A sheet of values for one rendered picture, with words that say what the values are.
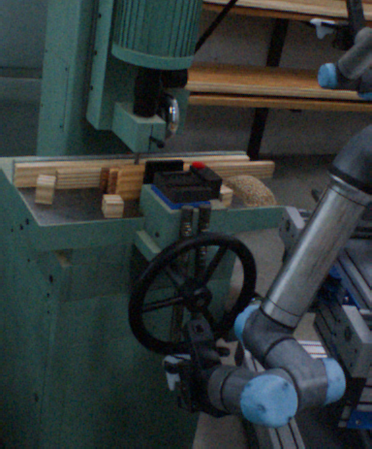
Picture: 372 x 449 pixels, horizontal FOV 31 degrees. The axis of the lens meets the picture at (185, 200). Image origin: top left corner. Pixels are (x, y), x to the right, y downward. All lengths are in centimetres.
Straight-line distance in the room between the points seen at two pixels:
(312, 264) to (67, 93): 79
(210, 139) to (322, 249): 330
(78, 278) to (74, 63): 51
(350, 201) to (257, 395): 34
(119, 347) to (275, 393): 63
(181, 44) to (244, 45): 288
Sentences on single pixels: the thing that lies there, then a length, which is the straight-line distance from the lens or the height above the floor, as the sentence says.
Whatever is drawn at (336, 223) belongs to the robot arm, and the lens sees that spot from 114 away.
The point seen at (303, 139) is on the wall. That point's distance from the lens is 476.
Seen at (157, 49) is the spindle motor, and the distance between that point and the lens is 141.
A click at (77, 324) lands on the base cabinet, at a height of 65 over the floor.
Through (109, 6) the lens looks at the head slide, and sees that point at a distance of 154.
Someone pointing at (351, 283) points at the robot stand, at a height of 70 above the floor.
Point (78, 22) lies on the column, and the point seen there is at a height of 123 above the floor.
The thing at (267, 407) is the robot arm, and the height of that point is 88.
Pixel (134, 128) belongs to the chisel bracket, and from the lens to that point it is 149.
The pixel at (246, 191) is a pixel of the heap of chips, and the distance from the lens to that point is 161.
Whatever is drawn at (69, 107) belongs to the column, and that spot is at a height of 102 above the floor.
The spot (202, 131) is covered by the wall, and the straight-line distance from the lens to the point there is 436.
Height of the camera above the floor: 154
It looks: 25 degrees down
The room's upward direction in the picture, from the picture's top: 11 degrees clockwise
